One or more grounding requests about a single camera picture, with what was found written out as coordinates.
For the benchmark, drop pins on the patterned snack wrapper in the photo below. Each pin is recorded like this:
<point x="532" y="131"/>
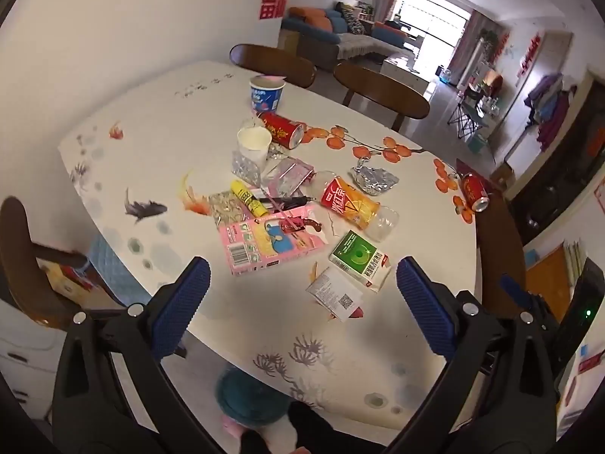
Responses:
<point x="226" y="208"/>

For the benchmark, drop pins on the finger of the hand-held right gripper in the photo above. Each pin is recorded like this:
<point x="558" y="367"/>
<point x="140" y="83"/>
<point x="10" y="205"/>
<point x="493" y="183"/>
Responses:
<point x="515" y="288"/>

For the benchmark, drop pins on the clear crinkled plastic wrapper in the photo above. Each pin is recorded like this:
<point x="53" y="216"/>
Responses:
<point x="245" y="169"/>

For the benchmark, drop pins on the hanging clothes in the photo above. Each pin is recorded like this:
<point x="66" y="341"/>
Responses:
<point x="553" y="106"/>

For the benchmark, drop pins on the folding table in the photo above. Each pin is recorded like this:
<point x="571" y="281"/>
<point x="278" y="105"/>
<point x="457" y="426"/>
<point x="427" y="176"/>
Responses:
<point x="468" y="113"/>

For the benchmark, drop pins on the white coffee table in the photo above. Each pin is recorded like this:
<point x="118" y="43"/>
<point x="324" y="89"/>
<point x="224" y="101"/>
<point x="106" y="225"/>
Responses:
<point x="406" y="72"/>

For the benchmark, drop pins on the white paper cup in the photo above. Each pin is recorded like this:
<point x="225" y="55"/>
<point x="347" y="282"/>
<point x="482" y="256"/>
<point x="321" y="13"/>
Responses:
<point x="254" y="144"/>

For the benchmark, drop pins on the red drink can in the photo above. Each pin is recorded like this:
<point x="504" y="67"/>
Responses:
<point x="474" y="191"/>
<point x="282" y="130"/>

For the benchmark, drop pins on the pink curtain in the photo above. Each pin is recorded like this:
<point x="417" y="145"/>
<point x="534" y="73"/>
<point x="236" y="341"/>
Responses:
<point x="465" y="40"/>

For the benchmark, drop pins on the green white carton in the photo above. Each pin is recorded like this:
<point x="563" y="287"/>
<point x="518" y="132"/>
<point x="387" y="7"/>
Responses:
<point x="361" y="260"/>

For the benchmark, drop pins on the pink cardboard box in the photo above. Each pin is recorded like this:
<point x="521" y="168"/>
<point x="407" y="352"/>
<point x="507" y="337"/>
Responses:
<point x="269" y="242"/>

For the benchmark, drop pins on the white paper packet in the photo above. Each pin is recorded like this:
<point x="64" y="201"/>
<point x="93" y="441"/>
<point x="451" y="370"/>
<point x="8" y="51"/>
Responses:
<point x="334" y="293"/>

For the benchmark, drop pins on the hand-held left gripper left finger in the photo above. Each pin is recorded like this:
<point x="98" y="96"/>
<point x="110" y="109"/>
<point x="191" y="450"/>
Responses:
<point x="182" y="305"/>

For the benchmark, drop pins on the pink plastic bag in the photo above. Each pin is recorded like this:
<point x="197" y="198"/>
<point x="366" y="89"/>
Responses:
<point x="286" y="175"/>

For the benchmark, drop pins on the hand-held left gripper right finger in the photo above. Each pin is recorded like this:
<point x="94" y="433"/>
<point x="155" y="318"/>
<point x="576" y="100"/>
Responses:
<point x="425" y="305"/>

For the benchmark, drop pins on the yellow glue stick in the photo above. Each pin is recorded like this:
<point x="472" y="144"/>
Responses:
<point x="246" y="197"/>

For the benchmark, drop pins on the brown wooden chair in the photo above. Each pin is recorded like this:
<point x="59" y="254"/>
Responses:
<point x="28" y="265"/>
<point x="501" y="255"/>
<point x="272" y="62"/>
<point x="383" y="91"/>

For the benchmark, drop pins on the crumpled foil ball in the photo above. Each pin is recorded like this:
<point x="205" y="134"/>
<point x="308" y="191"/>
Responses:
<point x="374" y="180"/>

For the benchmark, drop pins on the dark wooden cabinet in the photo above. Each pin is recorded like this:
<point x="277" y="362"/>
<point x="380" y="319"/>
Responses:
<point x="557" y="175"/>

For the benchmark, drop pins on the teal waste bin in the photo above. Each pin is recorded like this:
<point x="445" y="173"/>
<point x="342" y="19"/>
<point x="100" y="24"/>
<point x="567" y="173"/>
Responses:
<point x="250" y="395"/>

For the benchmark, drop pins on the orange box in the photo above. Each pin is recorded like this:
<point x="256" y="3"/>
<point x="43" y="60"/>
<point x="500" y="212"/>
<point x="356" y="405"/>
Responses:
<point x="548" y="283"/>

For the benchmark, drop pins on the plastic bottle orange label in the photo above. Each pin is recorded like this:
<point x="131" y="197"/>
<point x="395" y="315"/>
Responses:
<point x="354" y="203"/>

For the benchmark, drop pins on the red yellow printed box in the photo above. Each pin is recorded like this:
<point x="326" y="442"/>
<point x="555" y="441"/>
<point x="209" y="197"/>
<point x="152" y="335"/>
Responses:
<point x="66" y="281"/>

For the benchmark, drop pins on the blue orange sofa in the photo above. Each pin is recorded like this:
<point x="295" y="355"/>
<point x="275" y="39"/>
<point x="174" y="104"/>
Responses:
<point x="331" y="33"/>

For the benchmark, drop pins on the blue instant noodle cup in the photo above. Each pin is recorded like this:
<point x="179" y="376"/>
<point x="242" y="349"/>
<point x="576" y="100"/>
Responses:
<point x="267" y="96"/>

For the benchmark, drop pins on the black pen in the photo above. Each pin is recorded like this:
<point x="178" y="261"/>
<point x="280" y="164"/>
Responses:
<point x="283" y="201"/>

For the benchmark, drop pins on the white drawer cabinet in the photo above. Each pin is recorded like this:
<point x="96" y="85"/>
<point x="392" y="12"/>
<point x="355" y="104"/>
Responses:
<point x="23" y="364"/>

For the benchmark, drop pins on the light blue seat cushion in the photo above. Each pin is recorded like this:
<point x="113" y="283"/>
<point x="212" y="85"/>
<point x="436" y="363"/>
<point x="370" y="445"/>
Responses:
<point x="113" y="269"/>

